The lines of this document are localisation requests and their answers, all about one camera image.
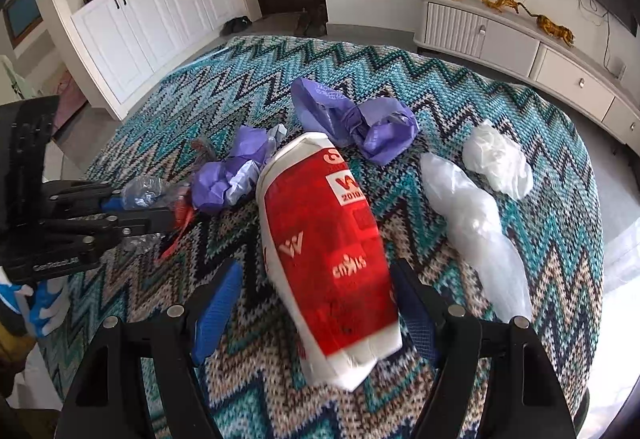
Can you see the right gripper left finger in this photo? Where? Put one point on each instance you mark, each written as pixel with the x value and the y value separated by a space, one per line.
pixel 107 398

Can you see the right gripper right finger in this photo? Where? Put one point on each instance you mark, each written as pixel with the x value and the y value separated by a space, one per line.
pixel 524 398

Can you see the clear red snack wrapper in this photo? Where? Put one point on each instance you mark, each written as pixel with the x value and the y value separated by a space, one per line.
pixel 150 192

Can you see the small purple bag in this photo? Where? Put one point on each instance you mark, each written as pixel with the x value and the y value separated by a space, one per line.
pixel 220 184

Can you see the long clear plastic bag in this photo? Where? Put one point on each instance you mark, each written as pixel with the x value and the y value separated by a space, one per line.
pixel 474 230

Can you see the red white paper cup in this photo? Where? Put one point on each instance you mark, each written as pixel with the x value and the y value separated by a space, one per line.
pixel 325 257

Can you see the blue white gloved left hand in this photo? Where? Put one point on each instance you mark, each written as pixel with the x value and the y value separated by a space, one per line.
pixel 33 310

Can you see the white crumpled plastic bag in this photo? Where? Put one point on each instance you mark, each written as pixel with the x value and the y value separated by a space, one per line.
pixel 499 159

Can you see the black shoes pair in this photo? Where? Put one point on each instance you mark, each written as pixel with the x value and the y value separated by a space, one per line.
pixel 235 26

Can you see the large purple crumpled bag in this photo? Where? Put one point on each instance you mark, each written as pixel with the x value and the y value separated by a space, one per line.
pixel 381 128

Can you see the brown boots pair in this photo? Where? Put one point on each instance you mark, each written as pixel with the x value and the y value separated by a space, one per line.
pixel 312 23

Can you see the golden tiger figurine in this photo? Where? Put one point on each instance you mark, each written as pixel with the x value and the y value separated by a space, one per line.
pixel 549 27

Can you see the white TV console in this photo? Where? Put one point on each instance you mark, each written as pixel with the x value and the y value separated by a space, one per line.
pixel 510 44

